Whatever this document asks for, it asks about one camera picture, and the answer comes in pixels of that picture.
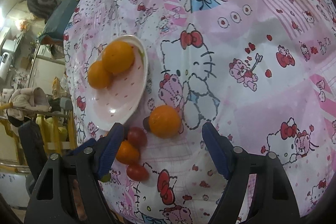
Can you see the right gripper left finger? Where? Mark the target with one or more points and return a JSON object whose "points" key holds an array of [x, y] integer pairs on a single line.
{"points": [[67, 188]]}

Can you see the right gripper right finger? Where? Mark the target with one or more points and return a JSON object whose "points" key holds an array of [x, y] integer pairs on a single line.
{"points": [[273, 199]]}

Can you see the green grape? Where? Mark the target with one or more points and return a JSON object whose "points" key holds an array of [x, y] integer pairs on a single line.
{"points": [[106, 178]]}

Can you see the small mandarin orange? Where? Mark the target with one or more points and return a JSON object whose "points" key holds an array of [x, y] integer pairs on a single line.
{"points": [[127, 154], [164, 122], [98, 76]]}

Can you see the red cherry tomato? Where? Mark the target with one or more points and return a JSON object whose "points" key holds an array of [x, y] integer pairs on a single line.
{"points": [[137, 172], [136, 137]]}

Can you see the dark purple grape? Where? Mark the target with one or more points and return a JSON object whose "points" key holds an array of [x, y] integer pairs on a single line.
{"points": [[146, 125]]}

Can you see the large orange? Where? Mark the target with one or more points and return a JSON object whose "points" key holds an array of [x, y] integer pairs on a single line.
{"points": [[118, 57]]}

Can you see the yellow wooden rack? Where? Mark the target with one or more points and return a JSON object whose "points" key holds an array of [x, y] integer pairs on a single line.
{"points": [[57, 131]]}

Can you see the pink plush garment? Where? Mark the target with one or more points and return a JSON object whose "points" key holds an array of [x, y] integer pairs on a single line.
{"points": [[27, 99]]}

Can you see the pink strawberry ceramic plate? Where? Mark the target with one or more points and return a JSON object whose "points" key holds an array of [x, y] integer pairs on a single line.
{"points": [[117, 103]]}

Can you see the pink Hello Kitty bedsheet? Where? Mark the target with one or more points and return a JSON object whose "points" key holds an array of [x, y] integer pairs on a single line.
{"points": [[261, 71]]}

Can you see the teal chair back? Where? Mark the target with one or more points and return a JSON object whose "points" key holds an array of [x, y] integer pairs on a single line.
{"points": [[57, 23]]}

